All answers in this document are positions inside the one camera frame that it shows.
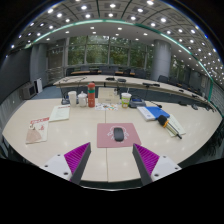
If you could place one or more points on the long curved conference desk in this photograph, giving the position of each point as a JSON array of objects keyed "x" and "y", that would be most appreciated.
[{"x": 100, "y": 80}]

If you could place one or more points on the black handheld microphone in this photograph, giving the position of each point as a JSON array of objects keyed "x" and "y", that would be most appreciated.
[{"x": 162, "y": 120}]

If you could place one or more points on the dark conference phone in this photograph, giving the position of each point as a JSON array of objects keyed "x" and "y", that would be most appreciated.
[{"x": 136, "y": 102}]

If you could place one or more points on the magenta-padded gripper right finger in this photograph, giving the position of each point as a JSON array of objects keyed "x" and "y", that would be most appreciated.
[{"x": 163, "y": 166}]

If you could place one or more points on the red and white pamphlet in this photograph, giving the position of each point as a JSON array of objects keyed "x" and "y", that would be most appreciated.
[{"x": 38, "y": 130}]

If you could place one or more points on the white booklet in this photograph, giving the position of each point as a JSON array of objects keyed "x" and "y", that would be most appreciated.
[{"x": 60, "y": 113}]

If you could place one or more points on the dark office chairs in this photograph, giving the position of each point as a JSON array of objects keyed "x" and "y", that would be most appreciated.
[{"x": 108, "y": 70}]

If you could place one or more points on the red thermos bottle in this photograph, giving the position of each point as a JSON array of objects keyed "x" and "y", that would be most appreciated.
[{"x": 91, "y": 96}]

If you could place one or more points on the white lidded mug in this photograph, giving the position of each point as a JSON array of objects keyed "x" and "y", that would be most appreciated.
[{"x": 82, "y": 100}]

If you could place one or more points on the white floor-standing appliance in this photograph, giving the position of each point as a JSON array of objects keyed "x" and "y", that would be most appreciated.
[{"x": 38, "y": 85}]

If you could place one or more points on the pink printed mouse pad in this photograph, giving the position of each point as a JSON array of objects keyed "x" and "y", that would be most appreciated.
[{"x": 103, "y": 140}]

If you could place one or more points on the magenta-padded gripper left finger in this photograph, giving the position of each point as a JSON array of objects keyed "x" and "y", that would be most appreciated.
[{"x": 57, "y": 165}]

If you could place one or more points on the white paper sheet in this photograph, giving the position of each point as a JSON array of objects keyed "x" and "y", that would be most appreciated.
[{"x": 178, "y": 126}]

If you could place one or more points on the ceiling lights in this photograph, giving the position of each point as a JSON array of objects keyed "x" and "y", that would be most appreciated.
[{"x": 84, "y": 7}]

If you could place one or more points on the black computer mouse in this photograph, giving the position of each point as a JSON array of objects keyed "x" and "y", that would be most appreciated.
[{"x": 118, "y": 134}]

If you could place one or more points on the colourful sticker sheet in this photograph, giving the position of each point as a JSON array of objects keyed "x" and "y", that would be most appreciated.
[{"x": 106, "y": 106}]

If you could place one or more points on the green printed paper drink cup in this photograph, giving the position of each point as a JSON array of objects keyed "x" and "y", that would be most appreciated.
[{"x": 126, "y": 100}]

